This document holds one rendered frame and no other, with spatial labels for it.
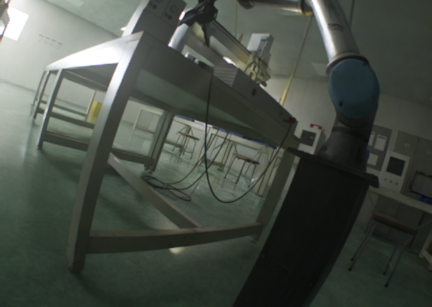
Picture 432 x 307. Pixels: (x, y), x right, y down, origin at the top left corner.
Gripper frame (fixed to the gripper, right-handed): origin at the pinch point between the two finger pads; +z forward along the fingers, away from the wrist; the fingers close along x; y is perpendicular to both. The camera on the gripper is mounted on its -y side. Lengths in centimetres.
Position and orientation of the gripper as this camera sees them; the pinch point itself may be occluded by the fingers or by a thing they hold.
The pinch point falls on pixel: (193, 38)
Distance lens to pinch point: 91.9
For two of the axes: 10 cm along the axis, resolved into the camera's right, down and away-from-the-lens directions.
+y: 7.1, 0.0, -7.1
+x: 6.8, 2.5, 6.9
